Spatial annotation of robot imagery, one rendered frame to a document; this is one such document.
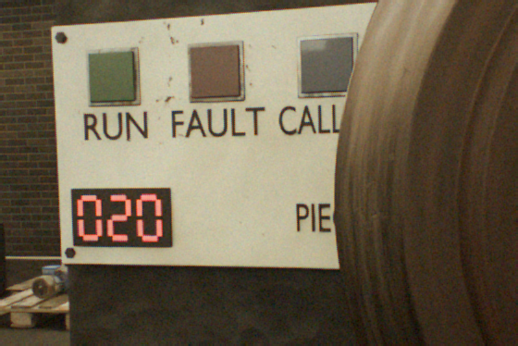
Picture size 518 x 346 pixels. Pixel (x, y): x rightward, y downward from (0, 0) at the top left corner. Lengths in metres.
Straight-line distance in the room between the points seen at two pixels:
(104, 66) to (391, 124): 0.26
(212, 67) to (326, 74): 0.08
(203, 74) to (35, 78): 7.14
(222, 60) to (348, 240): 0.20
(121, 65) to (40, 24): 7.12
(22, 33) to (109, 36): 7.20
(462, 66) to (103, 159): 0.30
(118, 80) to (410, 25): 0.25
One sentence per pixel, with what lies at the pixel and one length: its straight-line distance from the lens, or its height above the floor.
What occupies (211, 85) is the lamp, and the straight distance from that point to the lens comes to 0.53.
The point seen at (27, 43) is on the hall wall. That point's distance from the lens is 7.73.
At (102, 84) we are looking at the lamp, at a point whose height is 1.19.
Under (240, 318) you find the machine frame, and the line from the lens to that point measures 0.56.
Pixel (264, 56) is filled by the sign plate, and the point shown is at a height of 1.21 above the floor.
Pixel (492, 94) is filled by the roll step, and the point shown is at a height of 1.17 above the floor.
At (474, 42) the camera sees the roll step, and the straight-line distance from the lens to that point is 0.35.
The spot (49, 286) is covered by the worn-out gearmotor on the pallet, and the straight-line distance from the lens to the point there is 4.91.
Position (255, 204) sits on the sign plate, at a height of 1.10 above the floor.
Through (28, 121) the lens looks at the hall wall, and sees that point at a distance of 7.69.
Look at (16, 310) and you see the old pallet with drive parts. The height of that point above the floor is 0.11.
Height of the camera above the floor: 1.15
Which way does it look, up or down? 3 degrees down
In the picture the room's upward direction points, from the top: 2 degrees counter-clockwise
